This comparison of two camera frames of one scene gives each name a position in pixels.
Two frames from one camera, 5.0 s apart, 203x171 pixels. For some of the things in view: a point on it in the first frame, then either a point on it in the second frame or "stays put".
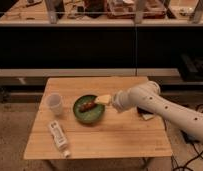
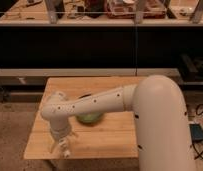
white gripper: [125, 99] to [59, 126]
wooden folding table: [116, 134] stays put
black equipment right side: [195, 68] stays put
